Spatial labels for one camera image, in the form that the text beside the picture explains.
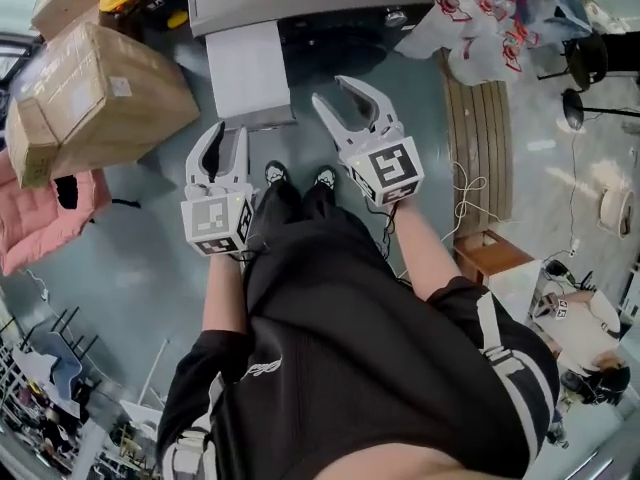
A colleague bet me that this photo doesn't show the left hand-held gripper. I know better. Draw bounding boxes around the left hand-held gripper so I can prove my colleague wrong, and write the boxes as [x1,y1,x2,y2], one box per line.
[180,121,255,258]

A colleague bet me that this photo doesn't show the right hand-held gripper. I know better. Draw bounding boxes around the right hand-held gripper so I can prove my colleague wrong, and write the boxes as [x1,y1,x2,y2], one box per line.
[312,74,425,208]

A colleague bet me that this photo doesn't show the white pull-out drawer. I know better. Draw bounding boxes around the white pull-out drawer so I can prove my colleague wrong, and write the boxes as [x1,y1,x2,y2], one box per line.
[204,21,296,132]

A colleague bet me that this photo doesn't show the person's left forearm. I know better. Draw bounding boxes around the person's left forearm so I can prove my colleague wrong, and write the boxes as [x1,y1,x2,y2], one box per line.
[201,252,251,335]

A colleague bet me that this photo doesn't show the person's right forearm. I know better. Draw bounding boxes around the person's right forearm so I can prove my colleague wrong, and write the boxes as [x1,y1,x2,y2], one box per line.
[387,201,464,303]

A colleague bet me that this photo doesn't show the person's left shoe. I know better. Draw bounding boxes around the person's left shoe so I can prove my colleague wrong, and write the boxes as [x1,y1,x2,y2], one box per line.
[263,160,289,185]

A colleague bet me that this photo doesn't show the black trousers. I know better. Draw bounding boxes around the black trousers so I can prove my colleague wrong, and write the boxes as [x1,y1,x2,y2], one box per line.
[244,180,374,249]

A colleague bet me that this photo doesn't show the slatted wooden bench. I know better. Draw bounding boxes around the slatted wooden bench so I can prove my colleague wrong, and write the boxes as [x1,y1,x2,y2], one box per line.
[439,47,515,239]

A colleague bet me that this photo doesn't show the large brown cardboard box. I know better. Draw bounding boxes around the large brown cardboard box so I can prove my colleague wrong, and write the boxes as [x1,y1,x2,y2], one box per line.
[17,21,201,174]

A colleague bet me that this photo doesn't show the pile of clear plastic bottles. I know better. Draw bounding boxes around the pile of clear plastic bottles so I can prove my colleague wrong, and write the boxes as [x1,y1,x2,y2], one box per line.
[399,0,551,87]

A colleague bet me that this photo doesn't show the small black pouch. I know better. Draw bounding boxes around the small black pouch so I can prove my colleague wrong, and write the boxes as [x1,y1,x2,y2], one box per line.
[53,173,84,210]

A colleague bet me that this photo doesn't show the black bin with yellow lid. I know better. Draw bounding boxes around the black bin with yellow lid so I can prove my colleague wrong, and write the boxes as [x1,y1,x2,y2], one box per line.
[98,0,190,32]

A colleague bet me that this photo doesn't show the narrow brown cardboard box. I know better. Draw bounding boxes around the narrow brown cardboard box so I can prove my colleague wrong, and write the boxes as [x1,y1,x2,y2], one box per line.
[4,98,66,189]

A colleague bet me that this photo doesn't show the brown wooden stool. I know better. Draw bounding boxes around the brown wooden stool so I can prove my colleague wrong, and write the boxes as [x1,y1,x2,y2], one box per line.
[453,230,536,287]

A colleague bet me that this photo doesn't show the pink quilted cushion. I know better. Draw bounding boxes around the pink quilted cushion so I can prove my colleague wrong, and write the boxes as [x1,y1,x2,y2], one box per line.
[0,147,114,277]

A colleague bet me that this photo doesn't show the black standing fan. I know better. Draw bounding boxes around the black standing fan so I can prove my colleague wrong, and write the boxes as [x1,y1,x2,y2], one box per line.
[559,87,640,134]

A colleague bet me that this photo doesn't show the white cabinet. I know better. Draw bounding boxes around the white cabinet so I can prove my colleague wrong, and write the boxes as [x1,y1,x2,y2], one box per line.
[487,257,544,327]

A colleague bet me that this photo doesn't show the black round-seat chair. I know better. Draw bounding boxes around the black round-seat chair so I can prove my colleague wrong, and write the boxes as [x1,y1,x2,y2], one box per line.
[537,32,611,94]

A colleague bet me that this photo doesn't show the black office chair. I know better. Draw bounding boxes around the black office chair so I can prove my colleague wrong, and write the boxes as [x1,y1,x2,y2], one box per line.
[544,260,596,289]

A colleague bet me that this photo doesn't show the blue chair with black legs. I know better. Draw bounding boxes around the blue chair with black legs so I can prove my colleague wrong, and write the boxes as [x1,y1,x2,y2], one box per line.
[44,305,101,402]

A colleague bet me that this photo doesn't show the white round spool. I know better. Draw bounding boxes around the white round spool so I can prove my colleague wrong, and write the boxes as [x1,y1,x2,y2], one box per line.
[597,175,635,240]

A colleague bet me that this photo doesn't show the black cabinet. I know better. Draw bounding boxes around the black cabinet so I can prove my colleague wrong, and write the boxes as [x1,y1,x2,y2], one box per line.
[602,30,640,74]

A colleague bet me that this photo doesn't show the person's face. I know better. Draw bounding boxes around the person's face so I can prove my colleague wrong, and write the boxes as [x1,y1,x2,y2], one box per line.
[319,442,521,480]

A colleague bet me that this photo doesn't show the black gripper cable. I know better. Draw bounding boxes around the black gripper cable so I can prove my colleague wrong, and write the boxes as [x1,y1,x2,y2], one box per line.
[367,200,416,287]
[227,247,274,264]

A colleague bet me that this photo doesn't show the white cable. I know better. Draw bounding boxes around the white cable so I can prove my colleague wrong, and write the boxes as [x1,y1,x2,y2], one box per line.
[439,160,521,244]

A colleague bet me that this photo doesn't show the white plug with cable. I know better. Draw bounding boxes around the white plug with cable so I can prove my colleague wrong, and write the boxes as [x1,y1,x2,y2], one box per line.
[29,270,51,302]

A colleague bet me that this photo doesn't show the grey white harness strap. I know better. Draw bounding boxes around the grey white harness strap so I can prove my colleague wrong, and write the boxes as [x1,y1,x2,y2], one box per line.
[474,295,524,382]
[162,372,226,480]

